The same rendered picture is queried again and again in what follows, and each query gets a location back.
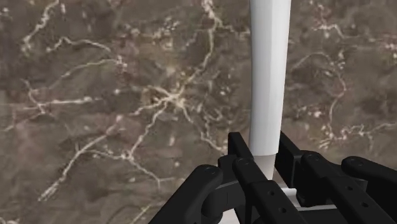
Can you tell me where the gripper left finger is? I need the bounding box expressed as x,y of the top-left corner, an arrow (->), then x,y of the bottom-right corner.
148,131 -> 308,224

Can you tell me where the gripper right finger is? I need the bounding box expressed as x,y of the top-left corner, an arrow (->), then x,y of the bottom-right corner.
274,130 -> 397,224

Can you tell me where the white tapered stick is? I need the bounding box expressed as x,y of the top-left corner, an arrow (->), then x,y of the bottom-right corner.
247,0 -> 292,181

